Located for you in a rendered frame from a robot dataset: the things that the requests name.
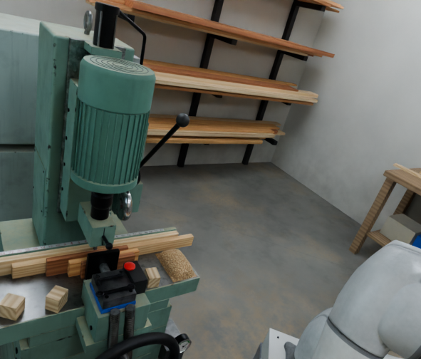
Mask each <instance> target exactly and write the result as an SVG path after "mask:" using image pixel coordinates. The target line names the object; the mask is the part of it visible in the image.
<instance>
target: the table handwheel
mask: <svg viewBox="0 0 421 359"><path fill-rule="evenodd" d="M155 344H158V345H165V346H167V347H168V348H169V350H170V356H169V358H168V359H179V357H180V346H179V344H178V342H177V340H176V339H175V338H174V337H172V336H171V335H169V334H167V333H161V332H151V333H143V334H140V335H136V336H133V337H131V338H128V339H126V340H123V341H121V342H119V343H117V344H116V345H114V346H112V347H111V348H109V349H107V350H106V351H104V352H103V353H101V354H100V355H99V356H98V357H97V358H95V359H129V357H128V354H127V353H128V352H130V351H131V350H134V349H137V348H140V347H143V346H146V345H155Z"/></svg>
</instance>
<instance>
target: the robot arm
mask: <svg viewBox="0 0 421 359"><path fill-rule="evenodd" d="M284 349H285V352H286V359H403V358H405V359H421V249H419V248H417V247H415V246H412V245H409V244H406V243H404V242H401V241H398V240H394V241H392V242H390V243H389V244H387V245H385V246H384V247H383V248H381V249H380V250H378V251H377V252H375V253H374V254H373V255H372V256H371V257H370V258H368V259H367V260H366V261H365V262H364V263H363V264H362V265H360V266H359V267H358V268H357V269H356V270H355V272H354V273H353V275H352V276H351V277H350V278H349V279H348V281H347V283H346V284H345V286H344V287H343V288H342V290H341V292H340V293H339V294H338V297H337V299H336V302H335V303H334V305H333V307H330V308H327V309H326V310H324V311H322V312H320V313H319V314H318V315H317V316H316V317H315V318H314V319H313V320H311V322H310V323H309V324H308V325H307V327H306V329H305V330H304V332H303V333H302V335H301V337H300V339H299V341H298V344H297V345H294V344H293V343H291V342H289V341H287V342H285V344H284ZM390 350H391V351H392V352H394V353H396V354H398V355H400V356H402V357H403V358H397V357H394V356H391V355H388V353H389V351H390Z"/></svg>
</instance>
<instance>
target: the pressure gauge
mask: <svg viewBox="0 0 421 359"><path fill-rule="evenodd" d="M175 339H176V340H177V342H178V344H179V346H180V353H182V352H184V351H186V349H188V347H190V345H191V343H192V341H191V340H190V339H189V337H188V335H187V334H186V333H183V334H180V335H178V336H177V337H176V338H175ZM183 346H184V347H183Z"/></svg>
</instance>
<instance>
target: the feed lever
mask: <svg viewBox="0 0 421 359"><path fill-rule="evenodd" d="M188 125H189V116H188V115H187V114H184V113H181V114H179V115H178V116H177V117H176V124H175V125H174V126H173V127H172V129H171V130H170V131H169V132H168V133H167V134H166V135H165V136H164V137H163V138H162V139H161V141H159V142H158V143H157V144H156V146H155V147H154V148H153V149H152V150H151V151H150V152H149V153H148V154H147V155H146V156H145V158H144V159H143V160H142V161H141V163H140V168H141V167H142V166H143V165H144V164H145V163H146V162H147V161H148V160H149V159H150V158H151V157H152V156H153V155H154V154H155V153H156V152H157V151H158V150H159V149H160V148H161V147H162V146H163V145H164V144H165V143H166V142H167V141H168V140H169V139H170V138H171V136H172V135H173V134H174V133H175V132H176V131H177V130H178V129H179V128H180V127H181V128H184V127H187V126H188ZM139 182H140V171H139V174H138V179H137V184H139Z"/></svg>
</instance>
